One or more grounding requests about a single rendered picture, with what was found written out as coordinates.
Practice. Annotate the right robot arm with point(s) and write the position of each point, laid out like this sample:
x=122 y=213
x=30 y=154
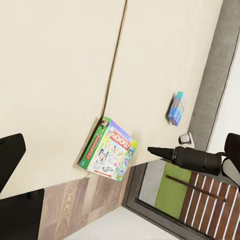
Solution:
x=186 y=157

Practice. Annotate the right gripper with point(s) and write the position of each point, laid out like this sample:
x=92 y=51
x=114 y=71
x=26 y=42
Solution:
x=185 y=158

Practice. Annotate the door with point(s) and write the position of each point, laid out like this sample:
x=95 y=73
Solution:
x=186 y=204

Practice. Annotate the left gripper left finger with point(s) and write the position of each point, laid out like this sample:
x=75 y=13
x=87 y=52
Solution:
x=12 y=150

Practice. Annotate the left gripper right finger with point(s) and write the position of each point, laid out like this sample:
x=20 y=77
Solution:
x=232 y=149

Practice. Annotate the board game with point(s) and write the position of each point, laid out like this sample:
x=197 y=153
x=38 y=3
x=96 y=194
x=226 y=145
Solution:
x=110 y=151
x=178 y=108

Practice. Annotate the bed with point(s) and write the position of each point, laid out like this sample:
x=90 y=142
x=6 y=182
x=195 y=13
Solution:
x=67 y=64

